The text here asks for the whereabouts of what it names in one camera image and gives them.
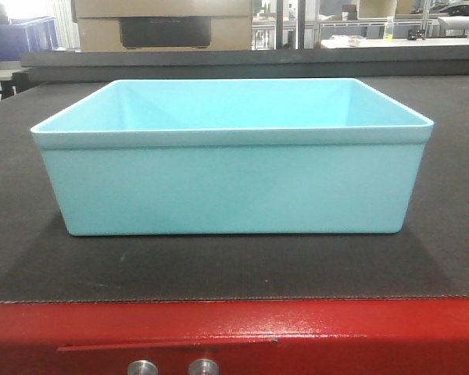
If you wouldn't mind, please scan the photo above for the light blue plastic bin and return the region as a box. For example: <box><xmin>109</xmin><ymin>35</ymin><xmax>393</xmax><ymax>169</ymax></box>
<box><xmin>31</xmin><ymin>78</ymin><xmax>434</xmax><ymax>236</ymax></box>

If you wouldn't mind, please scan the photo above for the dark conveyor belt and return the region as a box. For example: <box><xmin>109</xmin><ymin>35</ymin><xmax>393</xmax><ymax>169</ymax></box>
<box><xmin>0</xmin><ymin>76</ymin><xmax>469</xmax><ymax>303</ymax></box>

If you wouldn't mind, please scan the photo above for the white background table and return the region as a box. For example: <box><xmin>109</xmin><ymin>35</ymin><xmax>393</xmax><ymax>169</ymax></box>
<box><xmin>320</xmin><ymin>35</ymin><xmax>469</xmax><ymax>49</ymax></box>

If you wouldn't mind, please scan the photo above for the silver round button right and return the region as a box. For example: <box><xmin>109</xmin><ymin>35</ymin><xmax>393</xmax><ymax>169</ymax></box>
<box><xmin>188</xmin><ymin>359</ymin><xmax>220</xmax><ymax>375</ymax></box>

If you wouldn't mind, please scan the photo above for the silver round button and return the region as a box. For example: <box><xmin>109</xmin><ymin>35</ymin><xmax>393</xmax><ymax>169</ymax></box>
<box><xmin>127</xmin><ymin>359</ymin><xmax>159</xmax><ymax>375</ymax></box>
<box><xmin>188</xmin><ymin>359</ymin><xmax>220</xmax><ymax>375</ymax></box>

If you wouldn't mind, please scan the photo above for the silver round button left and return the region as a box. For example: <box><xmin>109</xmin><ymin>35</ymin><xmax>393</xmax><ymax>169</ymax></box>
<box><xmin>127</xmin><ymin>359</ymin><xmax>159</xmax><ymax>375</ymax></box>

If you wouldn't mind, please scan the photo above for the cardboard box with black panel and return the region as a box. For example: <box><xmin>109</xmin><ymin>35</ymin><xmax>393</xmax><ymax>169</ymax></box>
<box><xmin>72</xmin><ymin>1</ymin><xmax>252</xmax><ymax>52</ymax></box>

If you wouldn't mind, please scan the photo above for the yellow liquid bottle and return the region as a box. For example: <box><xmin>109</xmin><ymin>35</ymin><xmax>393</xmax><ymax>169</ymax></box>
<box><xmin>383</xmin><ymin>16</ymin><xmax>394</xmax><ymax>41</ymax></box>

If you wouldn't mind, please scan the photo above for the blue partition screen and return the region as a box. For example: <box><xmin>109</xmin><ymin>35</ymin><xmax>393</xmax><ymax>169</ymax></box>
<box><xmin>0</xmin><ymin>16</ymin><xmax>59</xmax><ymax>62</ymax></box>

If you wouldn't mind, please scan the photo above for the grey conveyor side rail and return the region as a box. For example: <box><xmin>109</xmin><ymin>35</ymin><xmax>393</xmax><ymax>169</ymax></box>
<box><xmin>21</xmin><ymin>42</ymin><xmax>469</xmax><ymax>83</ymax></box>

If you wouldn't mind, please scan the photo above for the red conveyor frame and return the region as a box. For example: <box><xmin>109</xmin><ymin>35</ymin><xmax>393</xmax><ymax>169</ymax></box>
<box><xmin>0</xmin><ymin>298</ymin><xmax>469</xmax><ymax>374</ymax></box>

